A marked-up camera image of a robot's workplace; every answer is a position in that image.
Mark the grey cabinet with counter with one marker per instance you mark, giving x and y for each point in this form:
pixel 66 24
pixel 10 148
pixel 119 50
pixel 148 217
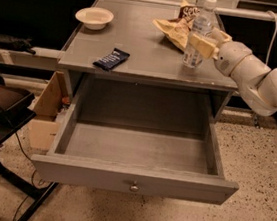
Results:
pixel 152 57

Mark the brown chip bag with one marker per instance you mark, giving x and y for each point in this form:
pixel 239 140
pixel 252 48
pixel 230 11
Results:
pixel 177 30

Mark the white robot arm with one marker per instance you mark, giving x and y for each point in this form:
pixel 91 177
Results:
pixel 256 82

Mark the white bowl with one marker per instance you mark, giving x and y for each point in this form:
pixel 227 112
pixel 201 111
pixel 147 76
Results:
pixel 94 18

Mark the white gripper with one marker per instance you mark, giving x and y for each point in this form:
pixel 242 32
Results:
pixel 232 58

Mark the round metal drawer knob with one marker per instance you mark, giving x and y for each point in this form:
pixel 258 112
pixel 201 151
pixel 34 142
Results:
pixel 134 188

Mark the grey open drawer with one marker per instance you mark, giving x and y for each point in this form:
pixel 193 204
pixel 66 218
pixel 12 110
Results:
pixel 116 133

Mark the dark blue snack bar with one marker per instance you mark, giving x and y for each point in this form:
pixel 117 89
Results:
pixel 112 60

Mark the black desk with tray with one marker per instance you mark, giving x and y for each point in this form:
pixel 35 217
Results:
pixel 14 114

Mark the clear plastic water bottle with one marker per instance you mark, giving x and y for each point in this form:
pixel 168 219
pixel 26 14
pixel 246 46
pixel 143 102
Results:
pixel 201 27

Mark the cardboard box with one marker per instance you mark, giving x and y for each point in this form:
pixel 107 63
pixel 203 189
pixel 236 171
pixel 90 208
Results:
pixel 43 128

